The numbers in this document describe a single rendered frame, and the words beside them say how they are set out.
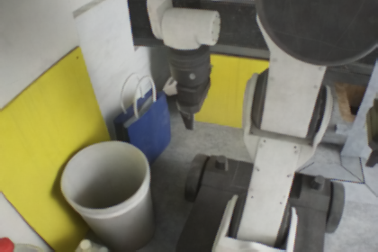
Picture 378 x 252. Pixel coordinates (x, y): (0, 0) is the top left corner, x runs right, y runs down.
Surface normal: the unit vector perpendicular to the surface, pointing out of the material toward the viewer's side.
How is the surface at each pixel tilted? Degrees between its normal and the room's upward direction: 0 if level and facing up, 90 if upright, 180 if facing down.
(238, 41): 90
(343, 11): 90
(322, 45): 90
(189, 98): 102
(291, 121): 86
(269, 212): 47
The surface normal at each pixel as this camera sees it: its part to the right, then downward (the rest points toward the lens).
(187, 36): -0.34, 0.73
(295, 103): -0.34, 0.54
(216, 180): -0.27, -0.14
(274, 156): -0.32, 0.12
